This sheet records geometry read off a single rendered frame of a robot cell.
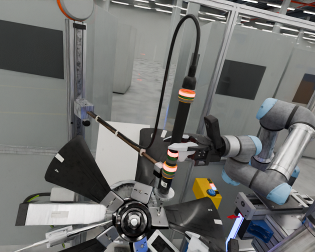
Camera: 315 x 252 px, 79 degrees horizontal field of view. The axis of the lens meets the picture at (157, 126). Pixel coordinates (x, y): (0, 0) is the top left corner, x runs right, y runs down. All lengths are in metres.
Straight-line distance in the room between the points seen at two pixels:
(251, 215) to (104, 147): 0.93
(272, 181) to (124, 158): 0.63
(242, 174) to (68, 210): 0.67
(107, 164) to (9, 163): 0.84
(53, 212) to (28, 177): 0.81
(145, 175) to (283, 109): 0.67
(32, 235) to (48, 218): 1.20
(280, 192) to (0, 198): 1.74
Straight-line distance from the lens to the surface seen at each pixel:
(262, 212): 1.39
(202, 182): 1.19
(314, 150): 5.39
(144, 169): 0.77
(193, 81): 0.51
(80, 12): 1.08
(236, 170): 0.76
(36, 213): 0.90
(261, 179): 0.75
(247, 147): 0.72
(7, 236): 2.15
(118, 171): 0.97
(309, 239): 0.76
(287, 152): 0.85
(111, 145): 0.98
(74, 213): 0.87
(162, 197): 0.67
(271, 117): 1.02
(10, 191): 1.79
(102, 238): 0.76
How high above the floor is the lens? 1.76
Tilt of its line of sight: 23 degrees down
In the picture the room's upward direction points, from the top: 10 degrees clockwise
